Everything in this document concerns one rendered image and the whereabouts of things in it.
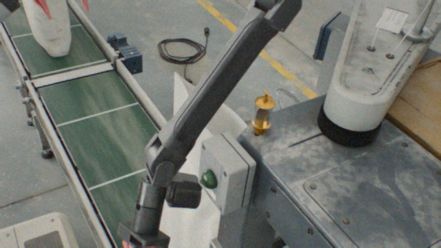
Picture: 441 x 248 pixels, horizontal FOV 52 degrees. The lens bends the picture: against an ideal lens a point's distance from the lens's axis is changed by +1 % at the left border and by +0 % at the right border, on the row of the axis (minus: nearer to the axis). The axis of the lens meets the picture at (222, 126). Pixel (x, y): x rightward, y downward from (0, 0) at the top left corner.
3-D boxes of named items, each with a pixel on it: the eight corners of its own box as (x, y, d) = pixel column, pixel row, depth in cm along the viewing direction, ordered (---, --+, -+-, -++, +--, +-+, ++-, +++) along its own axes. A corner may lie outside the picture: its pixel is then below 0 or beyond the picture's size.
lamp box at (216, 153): (197, 182, 69) (200, 139, 64) (222, 172, 71) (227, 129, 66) (222, 216, 65) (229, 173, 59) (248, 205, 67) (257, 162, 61)
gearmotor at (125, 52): (100, 52, 269) (97, 29, 259) (123, 47, 276) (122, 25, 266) (119, 78, 251) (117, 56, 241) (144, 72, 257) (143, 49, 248)
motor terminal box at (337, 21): (307, 68, 106) (319, 24, 99) (324, 51, 113) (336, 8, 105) (340, 81, 103) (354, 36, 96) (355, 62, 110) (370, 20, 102)
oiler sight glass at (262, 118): (249, 119, 65) (252, 100, 62) (263, 114, 66) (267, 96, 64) (259, 129, 63) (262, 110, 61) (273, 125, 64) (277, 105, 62)
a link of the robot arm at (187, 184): (149, 140, 92) (159, 160, 85) (201, 147, 97) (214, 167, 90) (136, 191, 96) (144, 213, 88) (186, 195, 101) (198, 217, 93)
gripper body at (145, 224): (143, 228, 98) (149, 195, 98) (169, 246, 91) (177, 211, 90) (116, 230, 94) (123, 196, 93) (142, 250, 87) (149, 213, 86)
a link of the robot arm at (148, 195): (138, 171, 93) (145, 178, 87) (169, 174, 96) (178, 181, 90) (131, 203, 93) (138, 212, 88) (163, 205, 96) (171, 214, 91)
